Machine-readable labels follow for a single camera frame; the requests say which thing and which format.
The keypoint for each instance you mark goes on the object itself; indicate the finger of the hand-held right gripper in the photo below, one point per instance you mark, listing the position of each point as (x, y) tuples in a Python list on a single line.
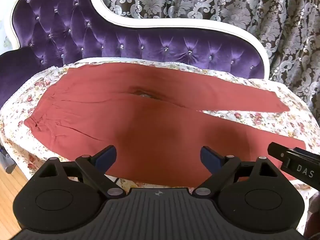
[(277, 151)]

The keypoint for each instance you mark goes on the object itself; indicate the rust red pants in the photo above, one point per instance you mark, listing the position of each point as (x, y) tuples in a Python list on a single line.
[(155, 130)]

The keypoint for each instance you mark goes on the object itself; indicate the floral blanket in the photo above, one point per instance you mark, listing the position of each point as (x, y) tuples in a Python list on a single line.
[(275, 122)]

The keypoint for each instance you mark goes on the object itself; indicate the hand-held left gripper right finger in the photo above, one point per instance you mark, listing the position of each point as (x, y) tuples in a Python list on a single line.
[(210, 158)]

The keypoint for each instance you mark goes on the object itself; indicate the green cupcake wall sticker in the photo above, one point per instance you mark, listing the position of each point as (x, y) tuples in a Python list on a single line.
[(7, 42)]

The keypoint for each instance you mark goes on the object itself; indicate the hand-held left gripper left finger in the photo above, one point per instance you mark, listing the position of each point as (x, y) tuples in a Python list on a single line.
[(106, 157)]

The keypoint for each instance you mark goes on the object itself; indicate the purple tufted sofa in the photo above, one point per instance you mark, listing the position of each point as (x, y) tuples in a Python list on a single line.
[(82, 35)]

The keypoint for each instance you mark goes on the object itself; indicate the grey vacuum cleaner head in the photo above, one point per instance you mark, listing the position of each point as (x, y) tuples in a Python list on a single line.
[(7, 163)]

